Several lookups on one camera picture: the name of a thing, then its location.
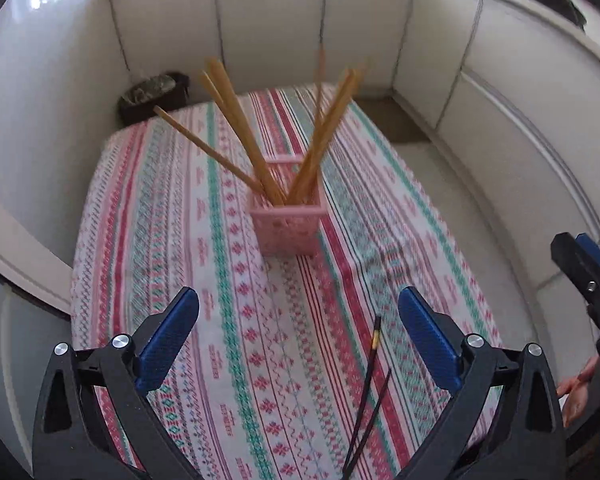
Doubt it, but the pink plastic utensil holder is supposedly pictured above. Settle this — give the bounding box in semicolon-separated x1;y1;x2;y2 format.
247;177;328;257

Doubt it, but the wooden chopstick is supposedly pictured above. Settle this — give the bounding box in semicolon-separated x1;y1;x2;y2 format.
205;58;285;206
314;44;326;131
154;106;264;195
200;72;268;198
294;58;372;205
287;66;357;205

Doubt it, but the person's hand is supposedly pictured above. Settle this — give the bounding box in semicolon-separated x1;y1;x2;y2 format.
556;356;600;428

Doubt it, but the black chopstick yellow band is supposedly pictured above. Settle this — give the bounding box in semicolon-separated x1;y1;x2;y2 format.
342;314;381;479

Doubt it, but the striped patterned tablecloth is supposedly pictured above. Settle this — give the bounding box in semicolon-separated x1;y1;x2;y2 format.
71;106;501;479

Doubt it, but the dark trash bin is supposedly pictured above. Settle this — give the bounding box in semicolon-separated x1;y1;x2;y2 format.
117;72;190;127

